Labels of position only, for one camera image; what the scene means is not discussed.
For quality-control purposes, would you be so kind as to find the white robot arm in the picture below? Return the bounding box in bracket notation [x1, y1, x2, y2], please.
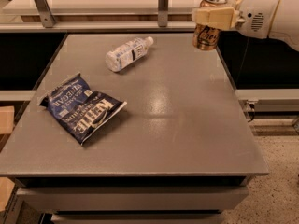
[192, 0, 299, 51]

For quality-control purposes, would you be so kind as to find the blue kettle chip bag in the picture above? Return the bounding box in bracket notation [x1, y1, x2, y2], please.
[39, 73, 127, 145]

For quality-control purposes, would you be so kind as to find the grey upper drawer front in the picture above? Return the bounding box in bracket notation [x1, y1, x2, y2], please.
[17, 187, 249, 212]

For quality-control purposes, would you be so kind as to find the grey drawer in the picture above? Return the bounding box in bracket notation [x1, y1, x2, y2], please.
[50, 215, 224, 224]
[17, 187, 249, 212]

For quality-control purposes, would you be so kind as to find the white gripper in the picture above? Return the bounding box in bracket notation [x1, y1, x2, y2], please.
[192, 0, 280, 39]

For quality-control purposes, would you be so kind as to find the clear plastic water bottle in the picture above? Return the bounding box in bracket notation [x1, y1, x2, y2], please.
[106, 36, 154, 72]

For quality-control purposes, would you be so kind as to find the black cable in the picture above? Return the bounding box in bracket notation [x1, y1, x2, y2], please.
[247, 101, 257, 123]

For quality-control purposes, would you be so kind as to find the left metal rail bracket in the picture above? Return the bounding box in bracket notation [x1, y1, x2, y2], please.
[34, 0, 55, 28]

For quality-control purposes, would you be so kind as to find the middle metal rail bracket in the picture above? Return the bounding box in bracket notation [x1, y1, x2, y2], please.
[158, 0, 169, 27]

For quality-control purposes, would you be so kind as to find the cardboard box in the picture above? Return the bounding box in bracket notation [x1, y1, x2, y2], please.
[0, 106, 15, 134]

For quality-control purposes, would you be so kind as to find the orange soda can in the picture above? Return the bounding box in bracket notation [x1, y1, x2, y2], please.
[192, 0, 228, 51]

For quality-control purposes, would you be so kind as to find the metal rail bracket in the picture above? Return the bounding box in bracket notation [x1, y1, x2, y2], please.
[34, 0, 55, 28]
[158, 0, 169, 27]

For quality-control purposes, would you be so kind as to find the grey lower drawer front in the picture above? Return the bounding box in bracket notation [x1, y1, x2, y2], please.
[50, 215, 224, 224]

